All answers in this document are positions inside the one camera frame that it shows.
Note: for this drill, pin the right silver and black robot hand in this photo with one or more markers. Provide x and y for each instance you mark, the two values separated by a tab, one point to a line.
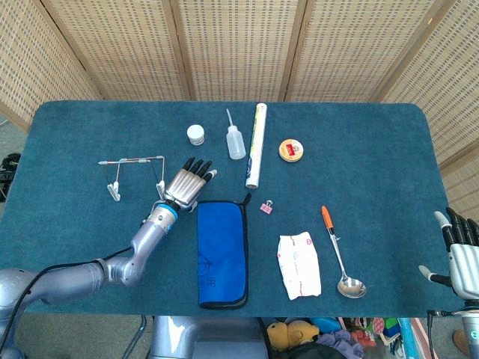
464	258

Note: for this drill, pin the left silver and black robot hand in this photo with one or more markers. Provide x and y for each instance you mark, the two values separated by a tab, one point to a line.
185	185

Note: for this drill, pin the grey blue microfibre cloth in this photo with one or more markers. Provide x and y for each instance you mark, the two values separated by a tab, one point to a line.
221	247

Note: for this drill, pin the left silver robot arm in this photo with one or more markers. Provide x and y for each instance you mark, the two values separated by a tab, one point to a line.
149	235

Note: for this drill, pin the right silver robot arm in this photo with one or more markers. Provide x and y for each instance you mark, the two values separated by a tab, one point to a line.
471	329

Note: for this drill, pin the small white jar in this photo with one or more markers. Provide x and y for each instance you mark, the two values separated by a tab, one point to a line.
195	134

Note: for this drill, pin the translucent squeeze bottle with nozzle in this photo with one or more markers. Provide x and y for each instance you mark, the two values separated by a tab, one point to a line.
235	146

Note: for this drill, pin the white cylindrical tube roll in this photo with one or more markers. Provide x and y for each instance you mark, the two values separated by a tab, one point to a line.
256	149

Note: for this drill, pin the pink binder clip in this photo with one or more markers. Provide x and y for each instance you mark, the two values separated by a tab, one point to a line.
265	208

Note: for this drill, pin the brown shoe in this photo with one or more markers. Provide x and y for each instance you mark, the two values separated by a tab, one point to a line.
461	342

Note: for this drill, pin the round tin with yellow lid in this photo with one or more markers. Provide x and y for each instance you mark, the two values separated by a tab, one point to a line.
290	150

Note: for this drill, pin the teal table cover cloth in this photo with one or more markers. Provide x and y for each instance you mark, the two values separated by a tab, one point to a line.
374	187

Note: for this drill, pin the white and pink wipes pack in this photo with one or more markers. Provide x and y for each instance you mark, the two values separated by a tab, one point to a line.
299	265

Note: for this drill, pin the woven wooden folding screen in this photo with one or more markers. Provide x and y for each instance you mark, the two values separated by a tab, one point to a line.
239	48

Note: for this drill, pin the purple cloth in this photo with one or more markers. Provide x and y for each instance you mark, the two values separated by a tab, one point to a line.
337	342

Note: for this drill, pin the silver robot torso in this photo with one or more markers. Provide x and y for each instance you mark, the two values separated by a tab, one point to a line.
206	336

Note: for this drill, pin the yellow plush toy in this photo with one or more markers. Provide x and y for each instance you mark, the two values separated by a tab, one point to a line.
288	331

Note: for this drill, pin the black equipment on floor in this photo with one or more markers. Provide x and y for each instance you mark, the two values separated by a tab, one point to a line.
7	164

